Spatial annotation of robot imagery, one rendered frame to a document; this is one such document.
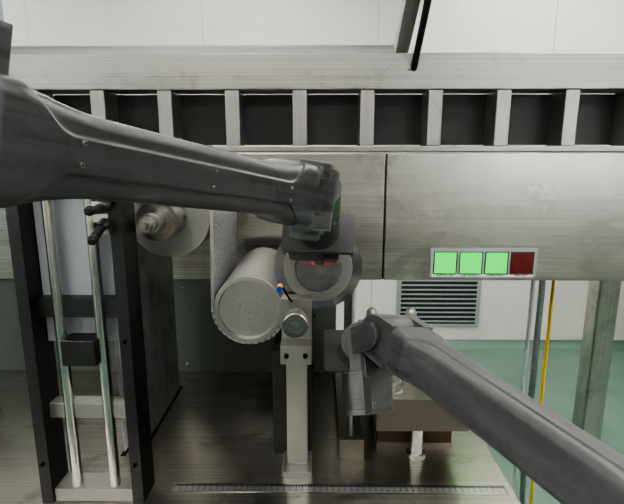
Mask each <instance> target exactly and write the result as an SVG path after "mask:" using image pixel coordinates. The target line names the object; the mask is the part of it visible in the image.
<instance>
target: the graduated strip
mask: <svg viewBox="0 0 624 504"><path fill-rule="evenodd" d="M171 492H222V493H339V494H457V495H509V494H508V492H507V491H506V489H505V487H504V485H385V484H264V483H175V484H174V486H173V489H172V491H171Z"/></svg>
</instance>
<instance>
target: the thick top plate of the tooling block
mask: <svg viewBox="0 0 624 504"><path fill-rule="evenodd" d="M401 382H402V387H401V388H402V390H403V392H402V394H400V395H397V396H393V405H394V408H393V411H392V412H391V413H384V414H373V419H374V424H375V428H376V431H457V432H469V429H468V428H467V427H466V426H464V425H463V424H462V423H461V422H460V421H458V420H457V419H456V418H455V417H453V416H452V415H451V414H450V413H448V412H447V411H446V410H445V409H443V408H442V407H441V406H440V405H438V404H437V403H436V402H435V401H433V400H432V399H431V398H430V397H428V396H427V395H426V394H425V393H423V392H422V391H420V390H419V389H418V388H416V387H415V386H413V385H412V384H410V383H408V382H405V381H403V380H401Z"/></svg>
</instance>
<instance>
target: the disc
mask: <svg viewBox="0 0 624 504"><path fill-rule="evenodd" d="M286 254H287V253H286ZM286 254H285V255H284V254H283V253H282V250H281V244H280V245H279V247H278V250H277V252H276V255H275V261H274V271H275V277H276V280H277V282H278V284H279V283H281V284H282V285H283V288H284V289H285V290H286V292H287V294H296V293H295V292H294V291H293V290H292V289H291V288H290V286H289V285H288V283H287V281H286V279H285V275H284V260H285V256H286ZM351 259H352V265H353V270H352V276H351V279H350V282H349V283H348V285H347V287H346V288H345V289H344V290H343V291H342V292H341V293H340V294H339V295H337V296H336V297H334V298H332V299H329V300H325V301H312V308H313V309H324V308H329V307H332V306H335V305H337V304H339V303H341V302H343V301H344V300H346V299H347V298H348V297H349V296H350V295H351V294H352V293H353V291H354V290H355V289H356V287H357V285H358V283H359V280H360V277H361V273H362V259H361V255H360V252H359V249H358V247H357V245H356V243H355V251H354V256H353V257H351Z"/></svg>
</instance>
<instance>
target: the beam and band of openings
mask: <svg viewBox="0 0 624 504"><path fill-rule="evenodd" d="M412 57H413V53H142V54H10V64H9V76H12V77H15V78H18V79H20V80H22V81H23V82H24V83H26V84H27V85H28V86H29V87H31V88H32V89H34V90H36V91H38V92H40V93H42V94H44V95H46V96H47V97H50V98H52V99H54V100H56V101H58V102H60V103H62V104H65V105H67V106H69V107H72V108H74V109H76V110H79V111H82V112H84V113H87V114H90V115H93V116H96V117H99V118H102V119H106V120H110V121H114V122H118V123H121V124H125V125H129V126H133V127H137V128H140V129H144V130H148V131H152V132H156V133H159V134H163V135H167V136H171V137H175V138H178V139H182V140H186V141H190V142H194V143H198V144H201V145H227V146H213V148H217V149H220V150H224V151H228V152H624V52H533V53H420V57H419V62H418V66H417V70H416V71H407V70H408V69H411V62H412ZM117 94H157V95H117ZM180 94H225V95H180ZM244 94H292V95H244ZM308 94H358V95H308ZM375 94H422V95H375ZM245 145H293V146H245ZM308 145H357V146H308ZM373 145H420V146H373ZM440 145H483V146H440ZM507 145H546V146H507ZM575 145H609V146H575Z"/></svg>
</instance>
